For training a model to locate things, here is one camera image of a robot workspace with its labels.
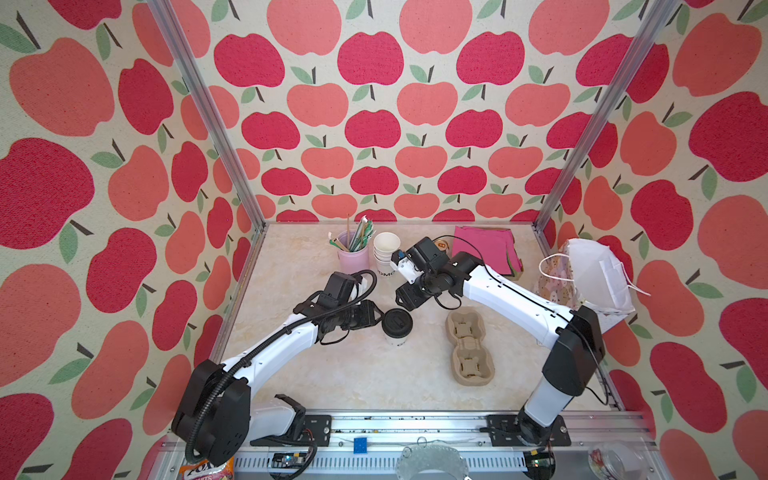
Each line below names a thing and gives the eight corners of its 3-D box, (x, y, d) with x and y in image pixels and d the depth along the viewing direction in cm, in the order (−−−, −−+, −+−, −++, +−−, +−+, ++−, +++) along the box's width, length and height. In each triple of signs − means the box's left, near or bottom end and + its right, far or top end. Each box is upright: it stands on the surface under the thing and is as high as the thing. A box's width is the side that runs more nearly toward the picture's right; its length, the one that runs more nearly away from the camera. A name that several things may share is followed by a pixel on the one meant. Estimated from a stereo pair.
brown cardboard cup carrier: (452, 388, 82) (457, 381, 77) (442, 317, 96) (445, 307, 91) (492, 388, 82) (499, 381, 77) (476, 317, 96) (481, 307, 91)
